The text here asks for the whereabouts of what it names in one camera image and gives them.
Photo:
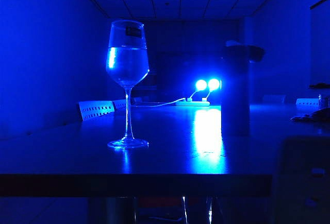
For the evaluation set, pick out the black thermos cup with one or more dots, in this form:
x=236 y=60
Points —
x=235 y=92

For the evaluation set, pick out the clear stemmed wine glass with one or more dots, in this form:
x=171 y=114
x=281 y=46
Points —
x=127 y=64

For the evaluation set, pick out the white power strip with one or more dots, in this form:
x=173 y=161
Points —
x=193 y=103

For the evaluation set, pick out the small white perforated chair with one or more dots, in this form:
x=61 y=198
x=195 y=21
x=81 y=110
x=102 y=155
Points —
x=119 y=103

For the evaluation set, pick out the plain grey chair back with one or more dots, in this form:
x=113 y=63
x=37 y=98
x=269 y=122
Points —
x=274 y=98

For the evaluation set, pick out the shiny metal table leg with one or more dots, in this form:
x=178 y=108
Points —
x=209 y=208
x=184 y=208

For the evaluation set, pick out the thick dark table column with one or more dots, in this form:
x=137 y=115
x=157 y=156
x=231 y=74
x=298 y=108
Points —
x=113 y=209

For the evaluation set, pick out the white slotted chair back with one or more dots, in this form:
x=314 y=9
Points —
x=306 y=102

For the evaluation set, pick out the dark crumpled cloth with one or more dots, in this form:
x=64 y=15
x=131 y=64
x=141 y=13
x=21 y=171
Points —
x=312 y=116

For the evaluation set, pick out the small metal jar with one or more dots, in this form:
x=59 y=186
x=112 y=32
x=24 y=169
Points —
x=323 y=101

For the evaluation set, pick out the blurred grey chair back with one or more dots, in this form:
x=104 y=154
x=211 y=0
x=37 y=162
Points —
x=304 y=182

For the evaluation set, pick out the dark wall screen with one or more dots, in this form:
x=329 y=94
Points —
x=170 y=74

